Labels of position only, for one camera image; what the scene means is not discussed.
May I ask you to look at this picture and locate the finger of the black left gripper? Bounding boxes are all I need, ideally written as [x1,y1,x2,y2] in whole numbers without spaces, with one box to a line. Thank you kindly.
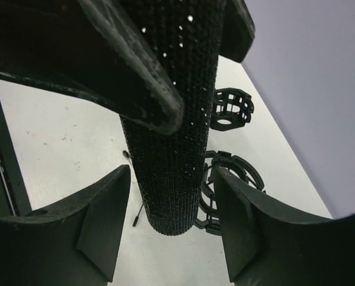
[220,0,256,63]
[0,1,184,134]

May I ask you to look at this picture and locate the black shock mount stand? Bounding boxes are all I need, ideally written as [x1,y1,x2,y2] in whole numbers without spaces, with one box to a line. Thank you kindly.
[210,88,254,132]

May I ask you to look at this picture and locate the black tripod microphone stand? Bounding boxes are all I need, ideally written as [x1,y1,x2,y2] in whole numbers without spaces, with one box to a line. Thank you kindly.
[122,150,266,236]

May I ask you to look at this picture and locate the grey head black microphone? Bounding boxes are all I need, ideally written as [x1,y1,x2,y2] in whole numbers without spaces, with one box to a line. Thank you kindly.
[121,1,226,236]

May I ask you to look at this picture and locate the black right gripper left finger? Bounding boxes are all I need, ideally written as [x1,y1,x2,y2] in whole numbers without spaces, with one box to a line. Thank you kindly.
[0,164,131,285]

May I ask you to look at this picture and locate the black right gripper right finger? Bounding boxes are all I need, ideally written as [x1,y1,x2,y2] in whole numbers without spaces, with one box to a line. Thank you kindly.
[213,166,355,286]

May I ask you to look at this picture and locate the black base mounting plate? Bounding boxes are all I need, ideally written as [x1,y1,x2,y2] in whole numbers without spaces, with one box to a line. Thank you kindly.
[0,102,32,217]

